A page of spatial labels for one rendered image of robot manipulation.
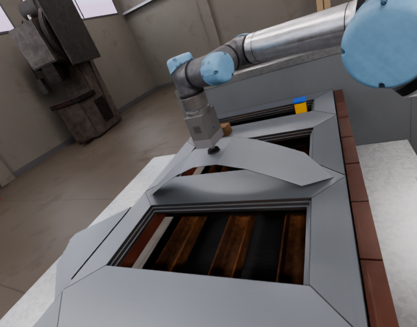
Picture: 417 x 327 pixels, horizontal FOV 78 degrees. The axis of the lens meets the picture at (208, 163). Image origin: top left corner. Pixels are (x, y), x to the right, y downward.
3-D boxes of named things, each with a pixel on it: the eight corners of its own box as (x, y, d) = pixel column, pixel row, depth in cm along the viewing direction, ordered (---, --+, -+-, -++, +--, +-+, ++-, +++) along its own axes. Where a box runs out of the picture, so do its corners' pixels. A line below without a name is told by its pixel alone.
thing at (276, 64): (176, 97, 170) (174, 91, 168) (206, 73, 216) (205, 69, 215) (424, 29, 111) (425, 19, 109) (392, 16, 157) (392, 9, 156)
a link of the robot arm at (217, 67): (237, 39, 63) (207, 49, 71) (209, 56, 57) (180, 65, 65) (247, 71, 67) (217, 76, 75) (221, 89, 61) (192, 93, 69)
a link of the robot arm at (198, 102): (175, 101, 74) (189, 91, 80) (181, 115, 76) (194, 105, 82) (196, 96, 70) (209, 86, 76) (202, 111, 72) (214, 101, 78)
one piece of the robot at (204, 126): (186, 98, 82) (204, 142, 90) (171, 109, 76) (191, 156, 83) (212, 92, 77) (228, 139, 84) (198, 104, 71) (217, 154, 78)
